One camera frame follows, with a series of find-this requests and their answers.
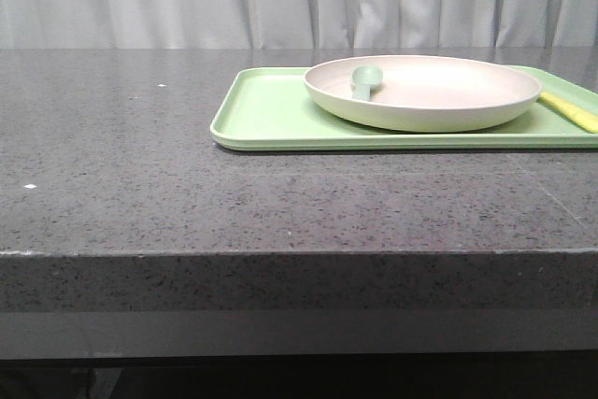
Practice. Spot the pale green plastic spoon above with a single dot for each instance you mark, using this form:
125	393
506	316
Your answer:
364	80

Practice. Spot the light green serving tray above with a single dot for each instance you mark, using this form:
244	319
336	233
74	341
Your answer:
269	109

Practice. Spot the yellow plastic fork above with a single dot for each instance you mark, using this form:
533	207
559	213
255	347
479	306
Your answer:
575	114

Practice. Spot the cream round plate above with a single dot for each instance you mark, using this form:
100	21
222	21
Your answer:
425	94

